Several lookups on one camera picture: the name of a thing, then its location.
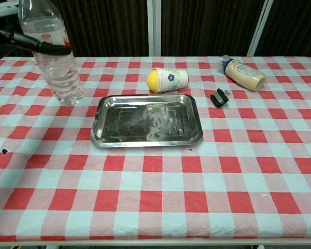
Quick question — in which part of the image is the white partition post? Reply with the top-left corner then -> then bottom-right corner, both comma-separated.
247,0 -> 274,57
147,0 -> 163,57

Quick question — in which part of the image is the black binder clip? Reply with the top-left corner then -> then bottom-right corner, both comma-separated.
209,88 -> 229,107

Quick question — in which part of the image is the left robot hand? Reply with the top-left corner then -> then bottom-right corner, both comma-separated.
0,29 -> 72,56

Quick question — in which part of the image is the beige sauce squeeze bottle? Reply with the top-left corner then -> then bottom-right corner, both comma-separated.
219,54 -> 266,92

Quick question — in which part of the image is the dark brown partition panel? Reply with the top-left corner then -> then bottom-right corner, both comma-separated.
161,0 -> 265,57
51,0 -> 149,57
256,0 -> 311,57

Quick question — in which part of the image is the transparent plastic bottle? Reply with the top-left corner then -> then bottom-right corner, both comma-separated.
17,0 -> 84,106

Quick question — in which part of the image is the yellow ball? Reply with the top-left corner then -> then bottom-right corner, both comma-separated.
148,69 -> 162,92

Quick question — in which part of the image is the floral paper cup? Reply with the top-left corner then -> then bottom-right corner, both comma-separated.
147,67 -> 189,94

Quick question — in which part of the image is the red white checkered tablecloth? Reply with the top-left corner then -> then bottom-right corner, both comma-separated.
0,56 -> 311,241

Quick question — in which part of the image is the rectangular stainless steel tray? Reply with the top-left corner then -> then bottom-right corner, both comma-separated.
90,94 -> 204,148

